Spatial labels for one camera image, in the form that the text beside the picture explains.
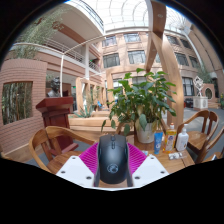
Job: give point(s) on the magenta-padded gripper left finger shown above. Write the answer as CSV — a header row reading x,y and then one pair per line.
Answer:
x,y
75,170

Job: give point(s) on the black computer mouse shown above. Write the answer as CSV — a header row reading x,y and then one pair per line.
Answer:
x,y
112,160

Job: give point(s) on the white pump bottle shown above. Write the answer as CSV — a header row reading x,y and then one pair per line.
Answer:
x,y
182,141

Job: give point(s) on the clear plastic packet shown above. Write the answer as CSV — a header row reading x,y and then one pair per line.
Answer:
x,y
176,155

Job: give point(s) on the dark red wooden pedestal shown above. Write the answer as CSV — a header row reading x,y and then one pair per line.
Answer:
x,y
56,115

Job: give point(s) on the green plant in white pot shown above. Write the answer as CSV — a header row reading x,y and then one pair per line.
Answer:
x,y
140,96

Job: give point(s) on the white geometric sculpture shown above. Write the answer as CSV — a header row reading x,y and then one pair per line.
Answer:
x,y
200,96

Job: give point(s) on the dark bust statue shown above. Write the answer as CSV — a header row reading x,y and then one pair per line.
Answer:
x,y
54,88

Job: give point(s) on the yellow dish soap bottle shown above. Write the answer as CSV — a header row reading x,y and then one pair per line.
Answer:
x,y
170,140

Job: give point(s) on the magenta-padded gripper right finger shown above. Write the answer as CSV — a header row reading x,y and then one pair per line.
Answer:
x,y
150,170

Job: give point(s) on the blue squeeze tube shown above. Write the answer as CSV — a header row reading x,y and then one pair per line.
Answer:
x,y
158,141

